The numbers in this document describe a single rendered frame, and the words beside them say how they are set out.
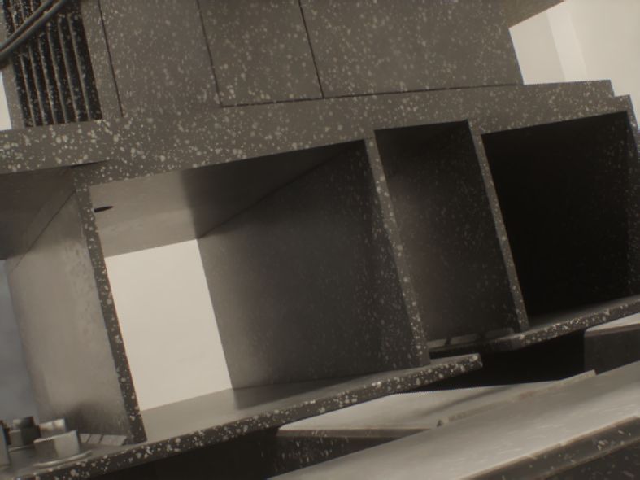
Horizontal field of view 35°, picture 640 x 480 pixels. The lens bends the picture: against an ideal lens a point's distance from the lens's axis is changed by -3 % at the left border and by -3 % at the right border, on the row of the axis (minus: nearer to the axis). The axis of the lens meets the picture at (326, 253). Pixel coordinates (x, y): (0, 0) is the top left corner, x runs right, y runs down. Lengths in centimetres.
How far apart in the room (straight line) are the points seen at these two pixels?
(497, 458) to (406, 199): 71
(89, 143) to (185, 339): 251
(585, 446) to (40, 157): 46
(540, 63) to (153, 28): 145
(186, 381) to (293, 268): 226
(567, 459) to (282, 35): 55
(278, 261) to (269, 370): 14
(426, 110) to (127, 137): 29
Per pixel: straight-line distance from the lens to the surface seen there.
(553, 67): 222
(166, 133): 78
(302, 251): 97
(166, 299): 324
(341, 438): 64
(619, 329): 92
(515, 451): 39
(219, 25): 84
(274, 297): 106
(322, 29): 89
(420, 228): 106
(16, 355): 135
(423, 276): 108
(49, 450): 72
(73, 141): 75
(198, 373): 325
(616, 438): 41
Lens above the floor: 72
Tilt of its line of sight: 4 degrees up
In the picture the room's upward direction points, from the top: 14 degrees counter-clockwise
